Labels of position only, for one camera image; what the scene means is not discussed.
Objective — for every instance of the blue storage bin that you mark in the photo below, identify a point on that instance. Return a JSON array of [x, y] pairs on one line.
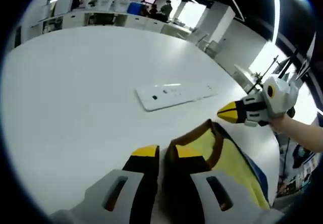
[[134, 7]]

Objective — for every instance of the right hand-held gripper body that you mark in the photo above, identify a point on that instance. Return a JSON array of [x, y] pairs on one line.
[[280, 98]]

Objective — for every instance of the yellow blue black garment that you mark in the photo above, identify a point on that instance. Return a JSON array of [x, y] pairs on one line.
[[234, 163]]

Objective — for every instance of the white table socket panel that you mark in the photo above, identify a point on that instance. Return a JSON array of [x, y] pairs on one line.
[[174, 96]]

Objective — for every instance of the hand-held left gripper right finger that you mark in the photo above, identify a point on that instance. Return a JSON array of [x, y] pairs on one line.
[[181, 188]]

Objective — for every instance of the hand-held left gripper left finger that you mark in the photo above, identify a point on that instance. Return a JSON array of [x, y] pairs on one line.
[[143, 183]]

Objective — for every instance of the pink-lit monitor screen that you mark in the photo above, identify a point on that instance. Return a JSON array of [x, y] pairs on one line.
[[150, 0]]

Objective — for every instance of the white mesh chair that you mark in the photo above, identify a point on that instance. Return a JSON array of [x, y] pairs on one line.
[[200, 36], [212, 48]]

